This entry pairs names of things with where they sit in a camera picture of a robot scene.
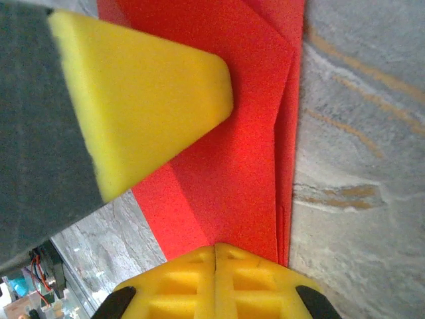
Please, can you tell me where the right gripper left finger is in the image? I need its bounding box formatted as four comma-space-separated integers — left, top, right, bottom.
96, 242, 217, 319

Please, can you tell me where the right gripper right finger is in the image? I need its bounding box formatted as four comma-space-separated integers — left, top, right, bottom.
214, 242, 343, 319

